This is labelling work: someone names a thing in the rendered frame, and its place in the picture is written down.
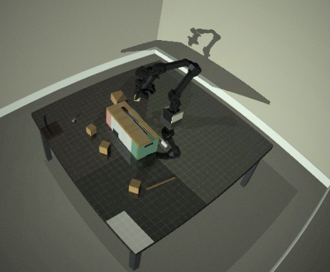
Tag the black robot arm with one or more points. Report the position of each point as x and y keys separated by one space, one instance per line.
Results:
x=160 y=68

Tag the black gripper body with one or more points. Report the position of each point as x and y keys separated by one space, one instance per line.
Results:
x=143 y=85

